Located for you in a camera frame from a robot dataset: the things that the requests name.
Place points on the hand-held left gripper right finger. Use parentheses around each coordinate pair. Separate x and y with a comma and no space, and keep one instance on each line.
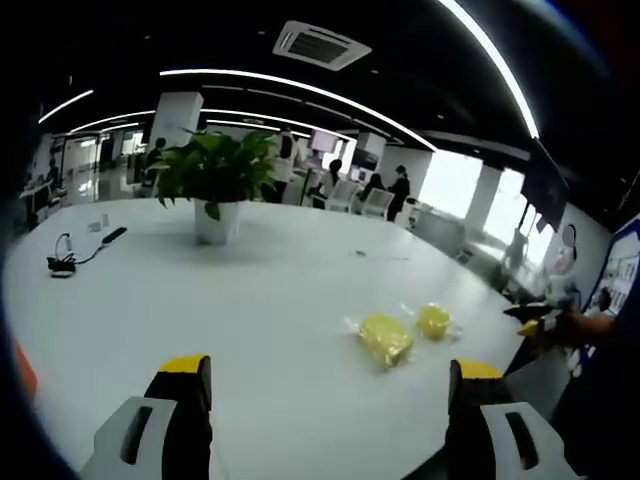
(492,425)

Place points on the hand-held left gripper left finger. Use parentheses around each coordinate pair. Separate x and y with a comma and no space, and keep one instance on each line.
(165,425)

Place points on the small yellow silicone block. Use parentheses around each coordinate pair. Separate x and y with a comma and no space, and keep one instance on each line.
(434,321)

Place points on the large yellow pastry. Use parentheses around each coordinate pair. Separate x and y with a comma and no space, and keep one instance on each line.
(385,340)

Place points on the thin pen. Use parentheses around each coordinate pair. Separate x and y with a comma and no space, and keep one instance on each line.
(382,256)

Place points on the white office chair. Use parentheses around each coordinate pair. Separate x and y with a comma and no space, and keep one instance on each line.
(377,201)
(342,194)

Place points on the black power strip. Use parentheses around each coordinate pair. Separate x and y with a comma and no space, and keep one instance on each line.
(114,235)

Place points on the white charger plug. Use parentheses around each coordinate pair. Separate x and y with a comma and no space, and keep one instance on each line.
(65,243)

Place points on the white plant pot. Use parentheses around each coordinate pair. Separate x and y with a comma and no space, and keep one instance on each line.
(216,222)

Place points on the green potted plant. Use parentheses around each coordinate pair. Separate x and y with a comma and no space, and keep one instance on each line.
(215,165)

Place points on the ceiling air conditioner vent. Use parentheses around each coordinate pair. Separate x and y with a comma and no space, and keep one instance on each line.
(321,45)

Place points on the blue wall poster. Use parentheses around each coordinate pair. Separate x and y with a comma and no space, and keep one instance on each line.
(619,272)

